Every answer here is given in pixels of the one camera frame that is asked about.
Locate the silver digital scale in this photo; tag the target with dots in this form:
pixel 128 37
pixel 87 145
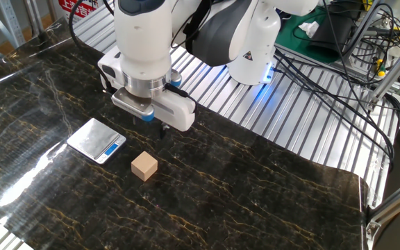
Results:
pixel 94 137

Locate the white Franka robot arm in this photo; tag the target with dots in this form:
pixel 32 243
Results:
pixel 144 41

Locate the green cutting mat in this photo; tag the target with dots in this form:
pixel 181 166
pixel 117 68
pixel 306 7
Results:
pixel 287 38

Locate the silver wrist camera blue ends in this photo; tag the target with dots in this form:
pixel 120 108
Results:
pixel 130 102

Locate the perforated grey steel post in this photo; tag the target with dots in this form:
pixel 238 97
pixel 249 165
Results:
pixel 10 21

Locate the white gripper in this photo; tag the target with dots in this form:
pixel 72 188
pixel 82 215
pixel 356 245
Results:
pixel 174 112

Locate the black pouch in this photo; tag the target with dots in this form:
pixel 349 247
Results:
pixel 332 34

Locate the slanted aluminium profile post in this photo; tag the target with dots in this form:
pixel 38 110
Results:
pixel 363 31
pixel 394 69

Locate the yellow green screwdriver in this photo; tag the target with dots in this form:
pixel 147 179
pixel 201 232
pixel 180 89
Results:
pixel 380 71

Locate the large wooden cube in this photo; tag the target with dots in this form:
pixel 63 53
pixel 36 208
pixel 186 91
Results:
pixel 144 166

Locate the aluminium corner beam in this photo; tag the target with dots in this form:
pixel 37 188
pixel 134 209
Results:
pixel 394 201

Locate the crumpled white tissue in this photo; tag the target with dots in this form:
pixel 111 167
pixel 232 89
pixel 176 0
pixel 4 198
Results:
pixel 309 28

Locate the white box red label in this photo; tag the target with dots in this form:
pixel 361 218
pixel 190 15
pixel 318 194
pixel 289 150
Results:
pixel 85 7

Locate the black marble pattern mat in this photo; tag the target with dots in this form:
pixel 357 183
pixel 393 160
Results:
pixel 221 191

